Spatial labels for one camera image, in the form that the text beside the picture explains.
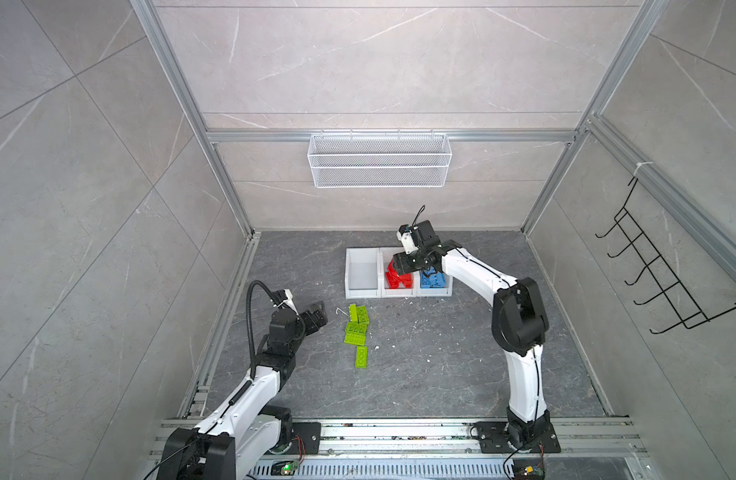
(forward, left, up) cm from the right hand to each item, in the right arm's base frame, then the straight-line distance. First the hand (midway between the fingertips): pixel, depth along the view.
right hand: (401, 259), depth 98 cm
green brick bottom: (-29, +13, -10) cm, 33 cm away
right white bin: (-8, -10, -7) cm, 15 cm away
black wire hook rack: (-27, -55, +23) cm, 65 cm away
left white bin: (+2, +13, -10) cm, 17 cm away
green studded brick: (-23, +15, -9) cm, 29 cm away
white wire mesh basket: (+28, +6, +20) cm, 35 cm away
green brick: (-16, +16, -8) cm, 25 cm away
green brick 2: (-15, +13, -9) cm, 22 cm away
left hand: (-16, +27, +1) cm, 32 cm away
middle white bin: (+3, +5, -2) cm, 6 cm away
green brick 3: (-20, +15, -8) cm, 26 cm away
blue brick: (-5, -11, -5) cm, 13 cm away
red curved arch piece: (-4, +2, -5) cm, 7 cm away
